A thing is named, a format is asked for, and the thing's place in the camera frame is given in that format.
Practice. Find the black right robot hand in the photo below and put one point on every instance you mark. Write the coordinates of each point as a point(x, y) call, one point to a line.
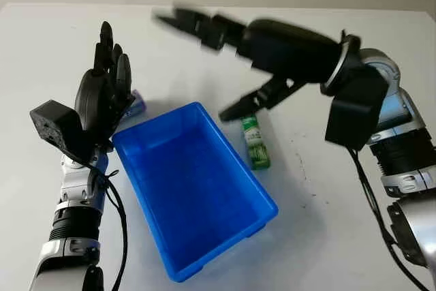
point(289, 52)

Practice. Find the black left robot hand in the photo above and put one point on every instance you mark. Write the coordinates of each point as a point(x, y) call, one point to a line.
point(95, 100)

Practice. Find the purple and silver can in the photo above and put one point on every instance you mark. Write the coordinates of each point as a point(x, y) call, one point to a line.
point(138, 107)

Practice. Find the green toothpaste box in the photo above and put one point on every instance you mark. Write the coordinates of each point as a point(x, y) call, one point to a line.
point(256, 144)

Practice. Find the blue plastic tray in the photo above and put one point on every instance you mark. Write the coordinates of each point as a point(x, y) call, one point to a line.
point(197, 185)

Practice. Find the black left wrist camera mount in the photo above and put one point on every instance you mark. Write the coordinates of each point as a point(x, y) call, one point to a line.
point(54, 124)

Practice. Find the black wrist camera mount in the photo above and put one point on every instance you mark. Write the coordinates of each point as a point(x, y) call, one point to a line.
point(54, 124)
point(357, 107)

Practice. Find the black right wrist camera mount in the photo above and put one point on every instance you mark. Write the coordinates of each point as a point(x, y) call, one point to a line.
point(357, 107)

